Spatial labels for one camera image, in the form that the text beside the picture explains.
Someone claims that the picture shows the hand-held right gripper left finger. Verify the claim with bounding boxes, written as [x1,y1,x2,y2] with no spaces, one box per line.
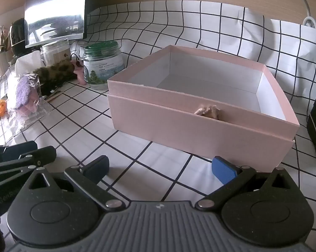
[29,155,123,212]

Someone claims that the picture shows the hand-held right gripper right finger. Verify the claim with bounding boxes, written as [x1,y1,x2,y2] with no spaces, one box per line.
[195,156,292,211]

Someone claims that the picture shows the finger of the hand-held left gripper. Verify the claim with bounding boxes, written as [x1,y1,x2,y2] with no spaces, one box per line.
[0,146,57,181]
[0,141,38,163]

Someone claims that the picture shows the pink gift box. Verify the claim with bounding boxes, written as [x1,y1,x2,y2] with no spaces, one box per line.
[107,45,300,172]

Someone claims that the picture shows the purple plush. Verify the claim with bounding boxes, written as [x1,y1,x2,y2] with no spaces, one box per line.
[6,73,51,137]

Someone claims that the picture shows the leopard print furry accessory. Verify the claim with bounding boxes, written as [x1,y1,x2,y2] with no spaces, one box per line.
[33,59,78,96]

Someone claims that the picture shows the orange toy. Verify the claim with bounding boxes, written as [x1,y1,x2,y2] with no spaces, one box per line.
[0,99,9,117]

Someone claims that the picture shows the beige ribbon bow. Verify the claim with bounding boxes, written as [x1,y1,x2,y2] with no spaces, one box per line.
[194,105,222,121]

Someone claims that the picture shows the wooden sticks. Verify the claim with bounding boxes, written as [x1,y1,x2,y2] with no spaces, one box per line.
[44,89,62,102]

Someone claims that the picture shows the pink toy figure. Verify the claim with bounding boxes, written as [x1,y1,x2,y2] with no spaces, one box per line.
[71,59,86,86]

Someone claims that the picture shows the white tissue pack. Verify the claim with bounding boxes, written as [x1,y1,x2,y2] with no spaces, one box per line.
[15,50,45,76]

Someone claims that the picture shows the green-lid glass jar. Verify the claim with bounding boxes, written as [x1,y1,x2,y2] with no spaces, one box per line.
[83,41,125,90]

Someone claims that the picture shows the white-lid clear jar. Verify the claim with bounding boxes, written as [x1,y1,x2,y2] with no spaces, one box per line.
[41,38,70,66]

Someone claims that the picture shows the dark brown fuzzy object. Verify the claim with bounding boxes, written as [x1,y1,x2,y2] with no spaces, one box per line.
[9,18,27,55]

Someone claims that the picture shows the white checked tablecloth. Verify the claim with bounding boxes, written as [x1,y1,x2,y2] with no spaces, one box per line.
[0,0,316,252]

